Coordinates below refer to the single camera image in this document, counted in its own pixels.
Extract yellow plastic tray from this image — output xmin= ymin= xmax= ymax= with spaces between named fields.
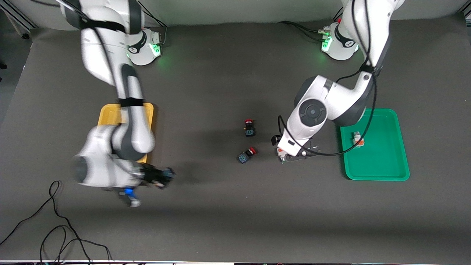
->
xmin=98 ymin=103 xmax=155 ymax=163

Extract green plastic tray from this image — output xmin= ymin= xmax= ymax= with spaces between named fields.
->
xmin=339 ymin=108 xmax=410 ymax=181

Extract loose black cable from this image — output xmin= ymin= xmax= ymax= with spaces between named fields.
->
xmin=0 ymin=180 xmax=113 ymax=265

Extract black left arm base cables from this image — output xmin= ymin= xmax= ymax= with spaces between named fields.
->
xmin=279 ymin=8 xmax=344 ymax=42

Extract black arm base cables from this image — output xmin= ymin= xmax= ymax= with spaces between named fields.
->
xmin=138 ymin=7 xmax=169 ymax=47
xmin=279 ymin=8 xmax=344 ymax=42

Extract black right arm base cables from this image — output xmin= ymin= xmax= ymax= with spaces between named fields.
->
xmin=138 ymin=7 xmax=169 ymax=47

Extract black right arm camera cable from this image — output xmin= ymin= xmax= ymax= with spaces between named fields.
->
xmin=31 ymin=0 xmax=127 ymax=127

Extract aluminium frame profile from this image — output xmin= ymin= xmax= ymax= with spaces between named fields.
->
xmin=0 ymin=4 xmax=38 ymax=40

